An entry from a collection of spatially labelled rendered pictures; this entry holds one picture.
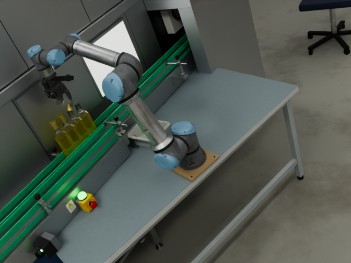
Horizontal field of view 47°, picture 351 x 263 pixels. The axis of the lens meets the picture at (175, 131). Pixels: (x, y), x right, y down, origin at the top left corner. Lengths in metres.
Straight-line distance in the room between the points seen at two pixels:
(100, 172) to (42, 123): 0.41
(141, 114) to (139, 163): 0.53
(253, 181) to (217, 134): 0.83
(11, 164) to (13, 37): 0.65
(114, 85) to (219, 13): 1.37
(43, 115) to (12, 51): 0.36
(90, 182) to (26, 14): 0.92
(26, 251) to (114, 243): 0.41
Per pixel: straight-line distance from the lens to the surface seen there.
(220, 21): 2.92
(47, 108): 2.29
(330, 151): 3.11
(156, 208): 1.97
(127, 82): 1.75
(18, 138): 2.25
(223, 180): 3.06
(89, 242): 2.00
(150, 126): 1.81
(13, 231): 2.01
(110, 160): 2.25
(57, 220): 2.11
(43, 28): 2.31
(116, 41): 2.61
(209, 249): 2.43
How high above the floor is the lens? 2.09
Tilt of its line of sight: 34 degrees down
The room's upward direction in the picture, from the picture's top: 22 degrees counter-clockwise
